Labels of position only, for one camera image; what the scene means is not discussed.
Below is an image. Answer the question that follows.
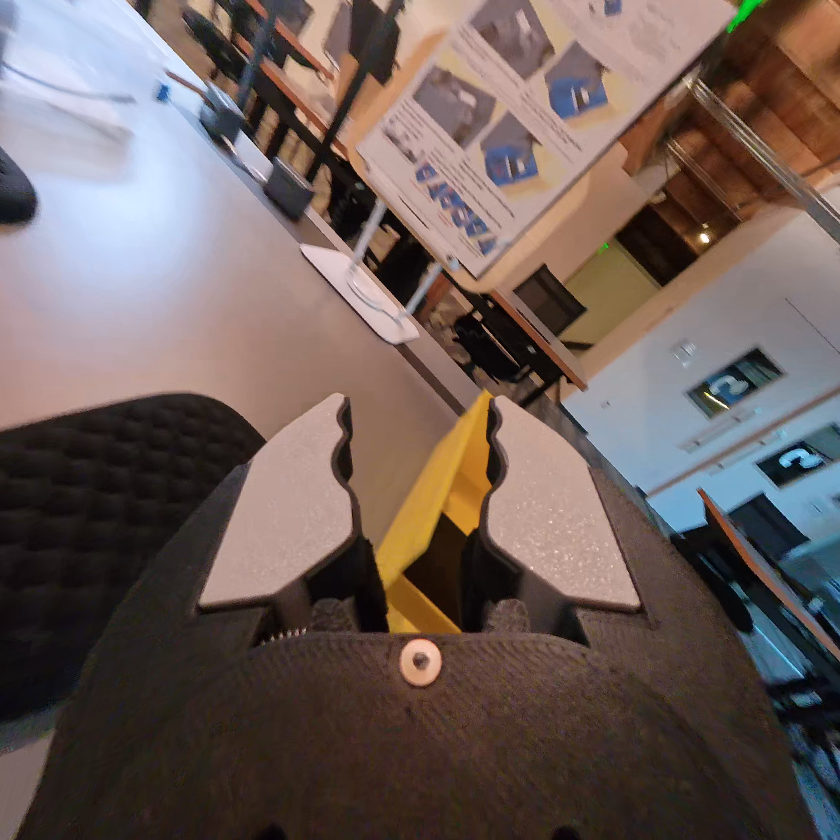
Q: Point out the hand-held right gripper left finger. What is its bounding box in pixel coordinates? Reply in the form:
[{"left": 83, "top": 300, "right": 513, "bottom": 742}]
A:
[{"left": 198, "top": 394, "right": 389, "bottom": 634}]

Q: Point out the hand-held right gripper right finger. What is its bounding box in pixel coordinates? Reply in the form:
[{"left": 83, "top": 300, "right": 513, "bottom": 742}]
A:
[{"left": 459, "top": 395, "right": 643, "bottom": 633}]

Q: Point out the yellow plastic bin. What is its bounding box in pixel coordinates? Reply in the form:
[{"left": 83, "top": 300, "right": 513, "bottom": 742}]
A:
[{"left": 375, "top": 390, "right": 494, "bottom": 634}]

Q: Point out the black quilted wrist rest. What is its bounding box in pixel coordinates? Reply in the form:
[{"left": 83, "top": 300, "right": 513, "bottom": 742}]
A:
[{"left": 0, "top": 392, "right": 266, "bottom": 723}]

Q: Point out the black office chair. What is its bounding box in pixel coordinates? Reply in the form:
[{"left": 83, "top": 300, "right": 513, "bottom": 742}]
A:
[{"left": 451, "top": 264, "right": 589, "bottom": 388}]

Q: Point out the wooden desk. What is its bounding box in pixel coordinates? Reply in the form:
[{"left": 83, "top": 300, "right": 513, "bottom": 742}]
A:
[
  {"left": 482, "top": 287, "right": 589, "bottom": 392},
  {"left": 696, "top": 489, "right": 840, "bottom": 665},
  {"left": 239, "top": 0, "right": 350, "bottom": 161}
]

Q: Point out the black door sign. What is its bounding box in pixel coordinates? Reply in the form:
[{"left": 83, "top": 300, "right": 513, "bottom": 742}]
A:
[
  {"left": 755, "top": 423, "right": 840, "bottom": 490},
  {"left": 686, "top": 348, "right": 786, "bottom": 421}
]

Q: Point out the dark grey device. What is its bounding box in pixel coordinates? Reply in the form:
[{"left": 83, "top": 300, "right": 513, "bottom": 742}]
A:
[{"left": 264, "top": 157, "right": 315, "bottom": 222}]

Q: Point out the small grey device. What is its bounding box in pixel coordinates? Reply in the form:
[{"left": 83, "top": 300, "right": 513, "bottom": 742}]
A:
[{"left": 200, "top": 85, "right": 247, "bottom": 142}]

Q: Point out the instruction poster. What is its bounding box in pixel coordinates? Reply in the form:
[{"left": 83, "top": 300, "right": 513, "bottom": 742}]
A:
[{"left": 357, "top": 0, "right": 739, "bottom": 280}]

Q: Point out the black light stand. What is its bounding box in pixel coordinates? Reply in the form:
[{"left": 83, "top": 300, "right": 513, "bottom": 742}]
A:
[{"left": 236, "top": 0, "right": 278, "bottom": 99}]

